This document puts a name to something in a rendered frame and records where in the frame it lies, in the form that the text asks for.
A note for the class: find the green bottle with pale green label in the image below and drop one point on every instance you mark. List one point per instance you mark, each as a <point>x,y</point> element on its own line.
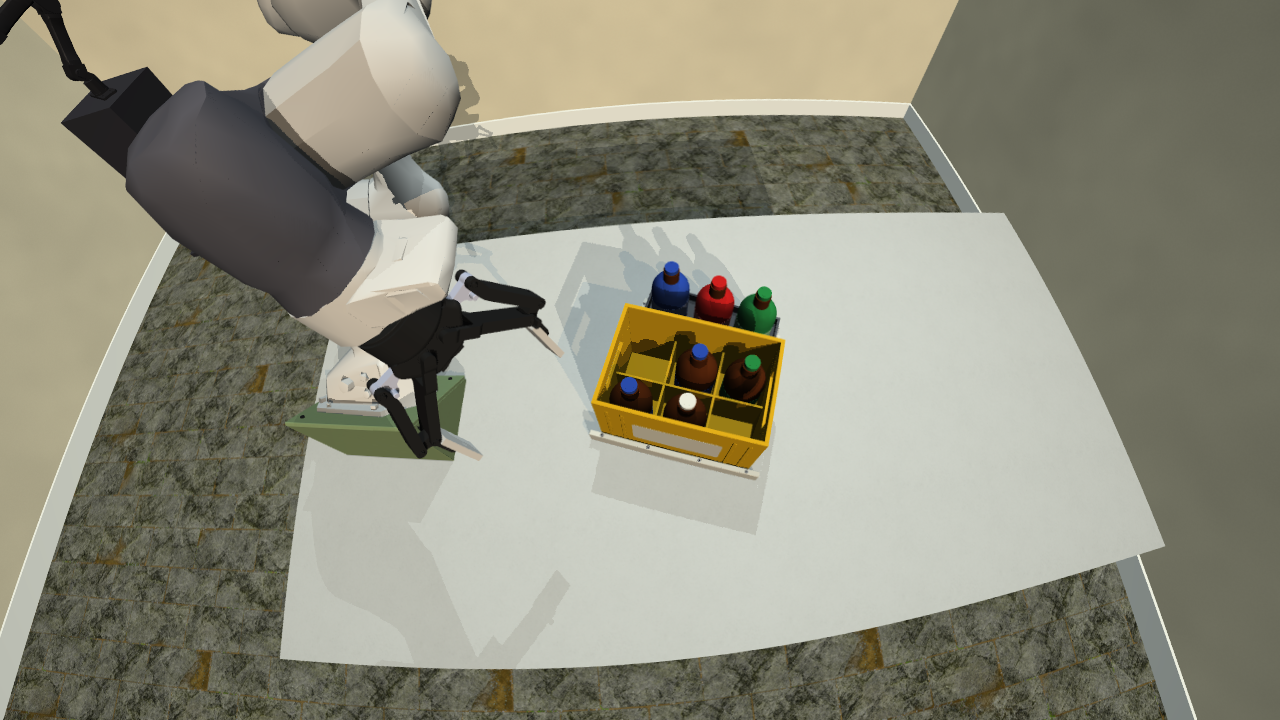
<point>757,315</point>

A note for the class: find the red bottle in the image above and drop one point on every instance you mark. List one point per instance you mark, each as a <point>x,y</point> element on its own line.
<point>714,303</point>

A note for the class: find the brown bottle with green cap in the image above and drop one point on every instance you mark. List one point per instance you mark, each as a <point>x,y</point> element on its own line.
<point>742,381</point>

